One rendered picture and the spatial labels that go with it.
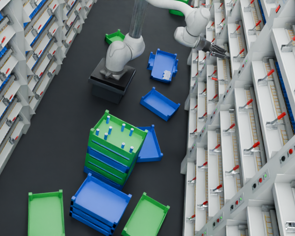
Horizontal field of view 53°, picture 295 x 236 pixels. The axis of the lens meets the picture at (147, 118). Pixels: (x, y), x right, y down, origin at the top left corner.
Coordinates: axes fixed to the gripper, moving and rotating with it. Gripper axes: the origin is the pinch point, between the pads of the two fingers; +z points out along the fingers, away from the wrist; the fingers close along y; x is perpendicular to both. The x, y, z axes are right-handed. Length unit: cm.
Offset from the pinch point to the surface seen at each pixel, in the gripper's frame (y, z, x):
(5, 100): -64, -120, 45
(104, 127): -54, -63, 51
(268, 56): -47, -5, -35
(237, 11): 23.2, -5.9, -20.7
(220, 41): 22.9, -2.8, 4.2
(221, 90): -28.8, -2.9, 7.8
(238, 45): -6.8, -2.8, -13.3
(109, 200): -90, -45, 72
